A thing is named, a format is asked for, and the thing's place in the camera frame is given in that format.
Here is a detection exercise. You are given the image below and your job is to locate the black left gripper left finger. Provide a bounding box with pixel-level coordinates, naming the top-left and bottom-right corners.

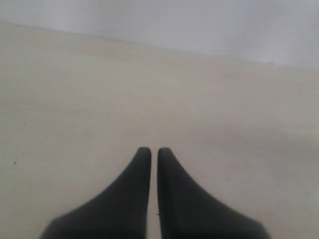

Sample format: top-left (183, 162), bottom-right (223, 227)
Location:
top-left (40, 147), bottom-right (152, 239)

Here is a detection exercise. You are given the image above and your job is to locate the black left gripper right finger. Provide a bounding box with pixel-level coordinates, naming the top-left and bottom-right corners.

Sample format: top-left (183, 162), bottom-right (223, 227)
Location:
top-left (157, 147), bottom-right (271, 239)

